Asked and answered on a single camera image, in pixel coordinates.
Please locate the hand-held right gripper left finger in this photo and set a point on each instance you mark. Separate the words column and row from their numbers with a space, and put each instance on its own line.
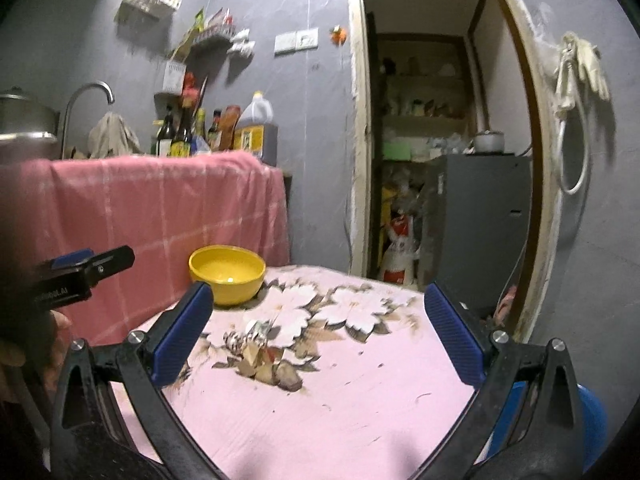
column 182, row 332

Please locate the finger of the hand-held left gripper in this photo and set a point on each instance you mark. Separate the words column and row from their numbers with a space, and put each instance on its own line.
column 72, row 259
column 110, row 260

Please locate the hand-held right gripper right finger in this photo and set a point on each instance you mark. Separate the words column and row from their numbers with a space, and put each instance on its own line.
column 452, row 340

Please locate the blue plastic bucket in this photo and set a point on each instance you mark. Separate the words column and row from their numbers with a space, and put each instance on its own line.
column 592, row 425

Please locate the person's left hand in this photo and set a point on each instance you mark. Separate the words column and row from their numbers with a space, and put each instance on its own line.
column 57, row 327

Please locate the pink object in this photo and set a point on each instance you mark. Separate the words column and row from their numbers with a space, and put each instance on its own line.
column 506, row 305

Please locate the pink plaid cloth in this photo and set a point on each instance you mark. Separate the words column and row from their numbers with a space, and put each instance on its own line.
column 150, row 200

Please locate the yellow bowl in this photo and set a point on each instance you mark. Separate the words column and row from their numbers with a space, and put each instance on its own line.
column 227, row 272

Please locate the red and white bag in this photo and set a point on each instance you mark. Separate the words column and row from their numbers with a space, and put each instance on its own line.
column 400, row 250

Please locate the silver cooktop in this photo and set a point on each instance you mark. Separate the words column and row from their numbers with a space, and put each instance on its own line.
column 25, row 144

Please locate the beige rag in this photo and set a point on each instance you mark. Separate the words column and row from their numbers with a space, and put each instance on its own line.
column 115, row 135

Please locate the pink floral blanket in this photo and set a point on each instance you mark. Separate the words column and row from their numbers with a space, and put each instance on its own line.
column 325, row 410

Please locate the yellow bag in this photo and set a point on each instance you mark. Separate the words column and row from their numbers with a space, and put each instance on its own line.
column 389, row 205

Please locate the metal cooking pot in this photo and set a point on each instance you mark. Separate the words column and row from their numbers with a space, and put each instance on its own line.
column 25, row 115

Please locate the yellow seasoning bottle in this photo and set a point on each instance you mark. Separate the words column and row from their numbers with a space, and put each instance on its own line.
column 201, row 127

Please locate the dark sauce bottle red cap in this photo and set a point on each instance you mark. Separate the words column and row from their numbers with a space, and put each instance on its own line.
column 215, row 132

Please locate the metal faucet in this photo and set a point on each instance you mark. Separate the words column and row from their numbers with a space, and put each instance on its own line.
column 90, row 88

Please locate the orange sauce pouch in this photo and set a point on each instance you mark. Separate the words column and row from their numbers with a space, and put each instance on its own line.
column 229, row 127

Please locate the red utensil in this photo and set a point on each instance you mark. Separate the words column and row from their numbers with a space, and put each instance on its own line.
column 189, row 89

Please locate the white utensil holder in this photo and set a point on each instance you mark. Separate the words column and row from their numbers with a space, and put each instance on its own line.
column 171, row 77

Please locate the large cooking oil jug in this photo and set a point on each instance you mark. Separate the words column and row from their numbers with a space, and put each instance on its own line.
column 255, row 127

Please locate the green box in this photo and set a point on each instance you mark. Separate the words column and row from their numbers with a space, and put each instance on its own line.
column 396, row 150

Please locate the small metal pot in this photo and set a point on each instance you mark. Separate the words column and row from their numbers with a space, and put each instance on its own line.
column 488, row 142

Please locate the white hanging rag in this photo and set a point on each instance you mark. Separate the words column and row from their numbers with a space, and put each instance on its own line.
column 241, row 44

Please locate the wooden storage shelf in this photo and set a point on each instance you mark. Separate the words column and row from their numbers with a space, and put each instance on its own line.
column 425, row 77

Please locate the cream rubber gloves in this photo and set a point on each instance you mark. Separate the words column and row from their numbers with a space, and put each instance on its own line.
column 590, row 65

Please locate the wooden door frame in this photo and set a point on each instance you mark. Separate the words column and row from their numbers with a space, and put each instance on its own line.
column 357, row 135

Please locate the wall shelf with packets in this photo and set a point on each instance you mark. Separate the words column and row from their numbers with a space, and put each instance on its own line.
column 212, row 37

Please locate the white wall basket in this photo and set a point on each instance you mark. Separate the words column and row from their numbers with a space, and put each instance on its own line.
column 147, row 0

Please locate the white wall outlet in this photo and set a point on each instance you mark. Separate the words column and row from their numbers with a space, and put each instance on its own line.
column 296, row 41

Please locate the orange wall hook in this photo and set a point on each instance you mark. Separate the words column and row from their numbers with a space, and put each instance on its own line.
column 337, row 35

